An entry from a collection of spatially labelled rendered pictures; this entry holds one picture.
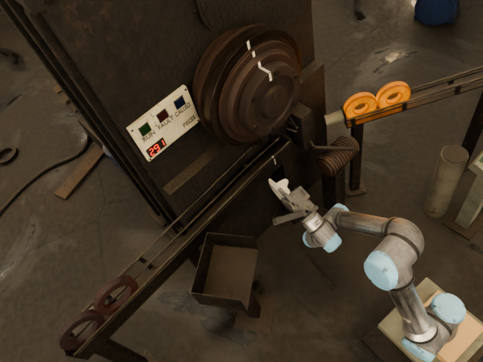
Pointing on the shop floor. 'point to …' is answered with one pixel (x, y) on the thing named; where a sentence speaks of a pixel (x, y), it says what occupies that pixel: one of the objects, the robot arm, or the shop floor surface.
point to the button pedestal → (469, 206)
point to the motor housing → (336, 170)
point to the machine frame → (110, 49)
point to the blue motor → (436, 11)
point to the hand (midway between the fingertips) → (269, 182)
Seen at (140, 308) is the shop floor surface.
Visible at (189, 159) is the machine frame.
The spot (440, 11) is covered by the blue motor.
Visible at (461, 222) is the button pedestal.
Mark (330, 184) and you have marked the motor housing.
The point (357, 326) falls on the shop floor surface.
